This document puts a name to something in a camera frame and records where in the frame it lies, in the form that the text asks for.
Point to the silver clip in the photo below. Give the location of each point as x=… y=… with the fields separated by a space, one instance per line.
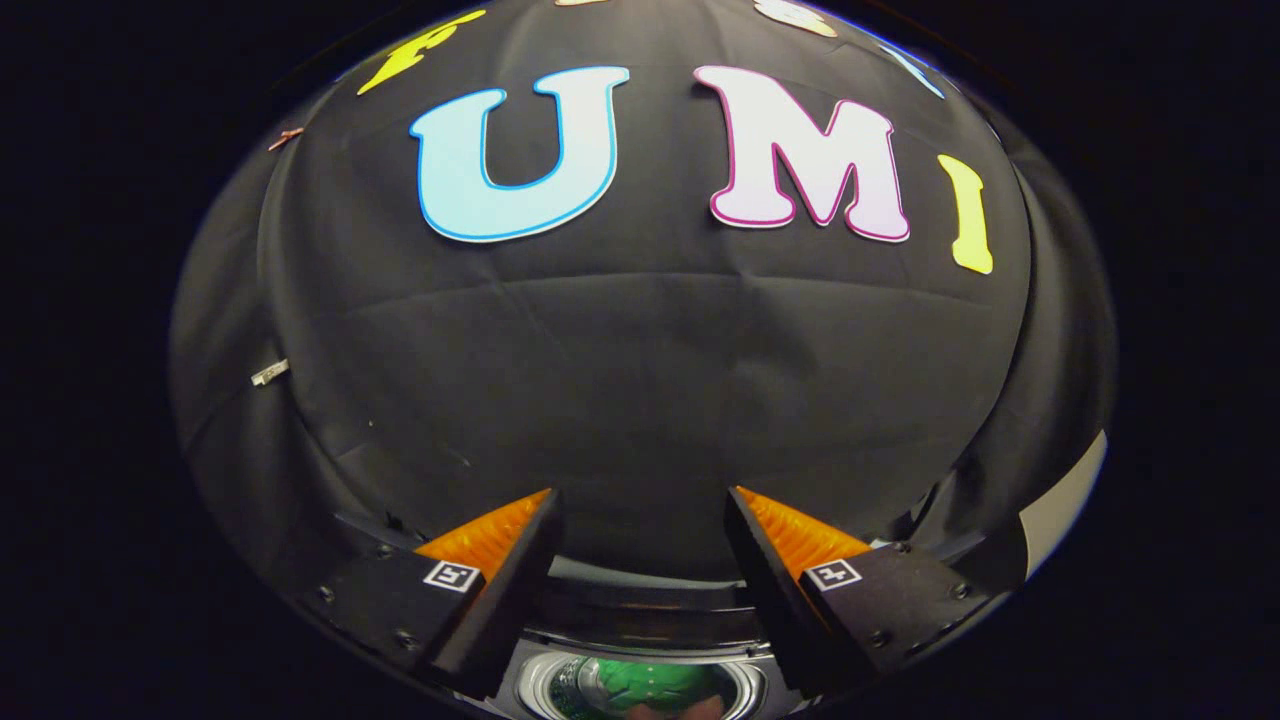
x=268 y=373

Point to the black backdrop cloth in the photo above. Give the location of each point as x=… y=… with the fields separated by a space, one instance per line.
x=640 y=380

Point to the red clip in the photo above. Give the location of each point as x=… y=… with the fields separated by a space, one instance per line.
x=285 y=138

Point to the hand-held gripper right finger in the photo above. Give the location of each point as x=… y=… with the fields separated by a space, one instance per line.
x=765 y=590

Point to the green polo shirt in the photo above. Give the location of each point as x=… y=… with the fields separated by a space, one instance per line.
x=650 y=685

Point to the dark grey washing machine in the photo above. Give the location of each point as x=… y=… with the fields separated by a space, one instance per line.
x=650 y=610

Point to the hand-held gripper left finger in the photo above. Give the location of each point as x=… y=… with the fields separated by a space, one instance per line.
x=515 y=590

